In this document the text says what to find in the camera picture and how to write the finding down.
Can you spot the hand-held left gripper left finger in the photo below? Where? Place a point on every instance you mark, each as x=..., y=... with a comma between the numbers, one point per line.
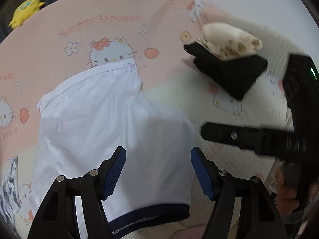
x=114, y=174

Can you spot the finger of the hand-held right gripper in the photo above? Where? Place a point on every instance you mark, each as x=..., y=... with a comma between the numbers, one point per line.
x=224, y=134

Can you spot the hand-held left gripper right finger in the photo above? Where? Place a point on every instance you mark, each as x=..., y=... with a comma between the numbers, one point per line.
x=201, y=176

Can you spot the white t-shirt with navy trim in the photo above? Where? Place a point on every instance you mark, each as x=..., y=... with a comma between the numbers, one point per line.
x=99, y=119

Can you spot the person's right hand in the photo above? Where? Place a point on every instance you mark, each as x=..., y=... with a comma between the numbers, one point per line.
x=286, y=191

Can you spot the black folded garment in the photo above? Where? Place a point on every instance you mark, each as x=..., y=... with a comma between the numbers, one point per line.
x=231, y=74

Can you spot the cream ruffled folded garment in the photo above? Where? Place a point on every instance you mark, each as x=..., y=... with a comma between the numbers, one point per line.
x=229, y=39

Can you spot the light blue printed pajama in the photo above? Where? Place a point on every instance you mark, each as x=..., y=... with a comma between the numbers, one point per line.
x=7, y=191

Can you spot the pink cat printed blanket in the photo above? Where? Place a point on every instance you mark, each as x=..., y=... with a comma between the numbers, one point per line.
x=162, y=10

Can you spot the yellow plush toy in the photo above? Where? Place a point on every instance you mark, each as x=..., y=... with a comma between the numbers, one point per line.
x=25, y=11

